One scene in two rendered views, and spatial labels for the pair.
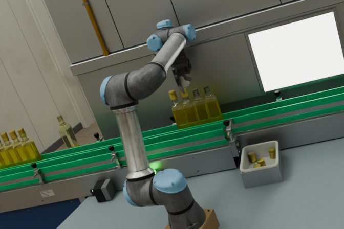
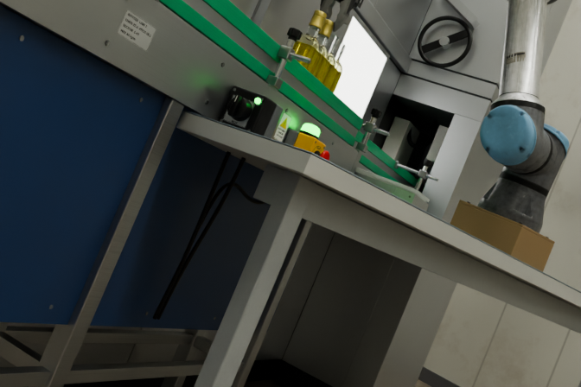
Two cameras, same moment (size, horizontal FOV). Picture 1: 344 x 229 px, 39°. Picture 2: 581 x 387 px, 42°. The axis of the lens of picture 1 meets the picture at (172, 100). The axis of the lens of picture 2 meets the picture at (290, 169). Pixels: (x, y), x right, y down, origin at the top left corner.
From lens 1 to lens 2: 3.01 m
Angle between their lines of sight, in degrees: 84
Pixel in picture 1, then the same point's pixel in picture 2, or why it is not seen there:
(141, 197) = (544, 143)
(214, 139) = (350, 130)
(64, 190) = (173, 56)
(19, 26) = not seen: outside the picture
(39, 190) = (129, 6)
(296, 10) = (379, 29)
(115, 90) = not seen: outside the picture
